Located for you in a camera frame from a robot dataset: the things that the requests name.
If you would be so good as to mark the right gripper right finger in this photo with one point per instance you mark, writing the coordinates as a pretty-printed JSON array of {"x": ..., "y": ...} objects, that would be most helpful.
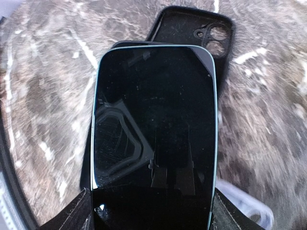
[{"x": 227, "y": 216}]

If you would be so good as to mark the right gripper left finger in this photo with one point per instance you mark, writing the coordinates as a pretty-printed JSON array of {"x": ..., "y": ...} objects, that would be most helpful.
[{"x": 76, "y": 215}]

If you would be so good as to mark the lavender phone case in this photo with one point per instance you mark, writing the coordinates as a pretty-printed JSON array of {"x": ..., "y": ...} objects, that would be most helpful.
[{"x": 246, "y": 204}]

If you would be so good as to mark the dark phone with teal edge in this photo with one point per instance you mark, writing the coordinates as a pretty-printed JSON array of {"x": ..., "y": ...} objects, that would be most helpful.
[{"x": 150, "y": 212}]

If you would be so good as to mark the black phone case bottom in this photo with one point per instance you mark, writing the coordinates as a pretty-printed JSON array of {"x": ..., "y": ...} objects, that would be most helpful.
[{"x": 187, "y": 31}]

